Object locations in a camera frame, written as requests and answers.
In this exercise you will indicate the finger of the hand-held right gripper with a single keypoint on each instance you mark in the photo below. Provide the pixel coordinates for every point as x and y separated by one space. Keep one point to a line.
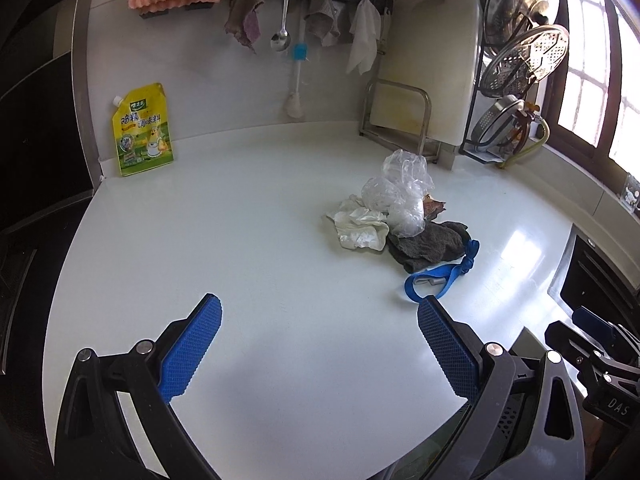
567 340
595 322

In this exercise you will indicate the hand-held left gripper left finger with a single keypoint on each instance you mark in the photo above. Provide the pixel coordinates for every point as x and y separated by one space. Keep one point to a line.
190 347

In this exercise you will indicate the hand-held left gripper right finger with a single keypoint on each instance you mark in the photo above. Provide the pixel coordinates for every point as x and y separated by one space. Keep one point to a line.
447 347

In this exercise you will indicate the steel kitchen sink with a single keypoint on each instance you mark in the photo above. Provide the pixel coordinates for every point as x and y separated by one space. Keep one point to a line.
595 270

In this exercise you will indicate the dark grey cloth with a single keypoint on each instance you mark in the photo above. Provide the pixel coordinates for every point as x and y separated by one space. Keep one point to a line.
430 247

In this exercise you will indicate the brown dried leaf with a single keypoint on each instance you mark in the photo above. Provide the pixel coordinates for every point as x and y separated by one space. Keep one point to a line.
434 208

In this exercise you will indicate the crumpled white wrapper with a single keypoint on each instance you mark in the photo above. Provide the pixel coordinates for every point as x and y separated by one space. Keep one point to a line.
357 230

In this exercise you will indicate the clear plastic bag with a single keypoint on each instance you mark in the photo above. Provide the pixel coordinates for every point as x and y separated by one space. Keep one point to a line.
400 190

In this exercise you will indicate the yellow seasoning pouch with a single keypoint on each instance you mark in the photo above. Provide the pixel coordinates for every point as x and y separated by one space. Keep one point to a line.
142 135

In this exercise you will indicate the small metal lid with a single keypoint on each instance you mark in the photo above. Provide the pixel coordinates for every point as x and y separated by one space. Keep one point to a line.
495 120

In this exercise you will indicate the metal cutting board stand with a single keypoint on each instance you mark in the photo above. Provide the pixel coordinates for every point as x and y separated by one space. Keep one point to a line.
395 110

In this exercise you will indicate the perforated metal steamer plate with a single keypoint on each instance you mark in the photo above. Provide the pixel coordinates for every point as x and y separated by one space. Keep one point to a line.
530 60

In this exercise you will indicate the black range hood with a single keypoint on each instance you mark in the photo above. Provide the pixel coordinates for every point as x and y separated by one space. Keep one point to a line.
35 110

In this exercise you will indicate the large white cutting board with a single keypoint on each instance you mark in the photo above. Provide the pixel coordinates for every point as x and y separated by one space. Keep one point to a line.
440 60

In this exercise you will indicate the blue and white brush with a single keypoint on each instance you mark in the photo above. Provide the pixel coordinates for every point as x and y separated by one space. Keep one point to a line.
297 80

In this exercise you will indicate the white hanging rag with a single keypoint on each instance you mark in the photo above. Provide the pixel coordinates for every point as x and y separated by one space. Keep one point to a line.
362 40

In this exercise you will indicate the metal spoon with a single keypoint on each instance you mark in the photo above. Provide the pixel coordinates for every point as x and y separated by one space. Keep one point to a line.
280 40

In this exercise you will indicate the brown and purple rag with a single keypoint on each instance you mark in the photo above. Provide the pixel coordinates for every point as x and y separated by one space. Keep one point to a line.
245 15

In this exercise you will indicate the grey hanging rag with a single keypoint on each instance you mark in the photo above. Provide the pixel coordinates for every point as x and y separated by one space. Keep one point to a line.
322 17

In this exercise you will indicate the wall socket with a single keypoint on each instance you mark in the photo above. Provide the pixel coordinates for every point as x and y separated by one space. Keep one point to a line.
631 195

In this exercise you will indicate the wooden frame window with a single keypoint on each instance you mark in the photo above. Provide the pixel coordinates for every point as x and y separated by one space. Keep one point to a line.
590 85

